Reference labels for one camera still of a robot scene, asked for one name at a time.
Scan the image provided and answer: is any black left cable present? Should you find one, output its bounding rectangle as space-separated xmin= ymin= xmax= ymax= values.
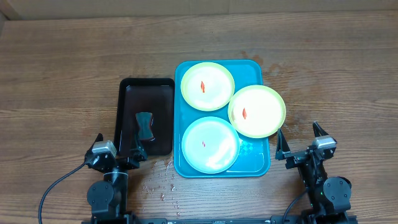
xmin=37 ymin=161 xmax=88 ymax=224

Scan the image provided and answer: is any light blue plate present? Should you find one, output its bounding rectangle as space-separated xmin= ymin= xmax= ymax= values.
xmin=181 ymin=116 xmax=239 ymax=174

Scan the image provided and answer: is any yellow-green plate top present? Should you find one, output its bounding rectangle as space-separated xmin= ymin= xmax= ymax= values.
xmin=180 ymin=62 xmax=235 ymax=111

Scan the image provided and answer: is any black right cable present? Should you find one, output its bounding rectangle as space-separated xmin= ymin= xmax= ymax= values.
xmin=281 ymin=190 xmax=308 ymax=224

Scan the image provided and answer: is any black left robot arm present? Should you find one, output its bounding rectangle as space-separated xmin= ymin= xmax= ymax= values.
xmin=85 ymin=133 xmax=147 ymax=224

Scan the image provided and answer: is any dark sponge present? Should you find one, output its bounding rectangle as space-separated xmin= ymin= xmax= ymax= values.
xmin=136 ymin=112 xmax=154 ymax=141

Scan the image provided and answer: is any black cable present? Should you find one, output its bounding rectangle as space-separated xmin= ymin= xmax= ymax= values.
xmin=281 ymin=190 xmax=308 ymax=224
xmin=37 ymin=161 xmax=88 ymax=224

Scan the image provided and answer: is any black plastic tray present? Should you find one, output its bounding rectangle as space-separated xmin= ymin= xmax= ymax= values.
xmin=114 ymin=78 xmax=175 ymax=157

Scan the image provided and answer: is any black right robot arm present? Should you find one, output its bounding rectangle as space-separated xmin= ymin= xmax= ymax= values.
xmin=271 ymin=121 xmax=358 ymax=224

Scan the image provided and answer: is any yellow-green plate right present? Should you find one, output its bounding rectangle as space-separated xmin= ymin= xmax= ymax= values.
xmin=228 ymin=85 xmax=286 ymax=139

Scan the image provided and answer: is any teal plastic tray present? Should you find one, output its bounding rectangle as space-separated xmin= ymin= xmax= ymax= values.
xmin=173 ymin=59 xmax=271 ymax=178

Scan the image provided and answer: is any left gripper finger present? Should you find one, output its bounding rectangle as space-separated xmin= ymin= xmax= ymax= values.
xmin=86 ymin=133 xmax=103 ymax=156
xmin=130 ymin=133 xmax=147 ymax=161

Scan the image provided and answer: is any yellow-green plate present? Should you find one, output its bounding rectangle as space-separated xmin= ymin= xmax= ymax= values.
xmin=228 ymin=85 xmax=286 ymax=139
xmin=180 ymin=62 xmax=235 ymax=111

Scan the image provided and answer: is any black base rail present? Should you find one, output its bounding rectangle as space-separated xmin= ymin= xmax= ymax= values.
xmin=81 ymin=216 xmax=358 ymax=224

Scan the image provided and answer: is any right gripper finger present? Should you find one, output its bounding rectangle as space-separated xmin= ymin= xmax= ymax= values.
xmin=275 ymin=128 xmax=291 ymax=161
xmin=312 ymin=121 xmax=328 ymax=138

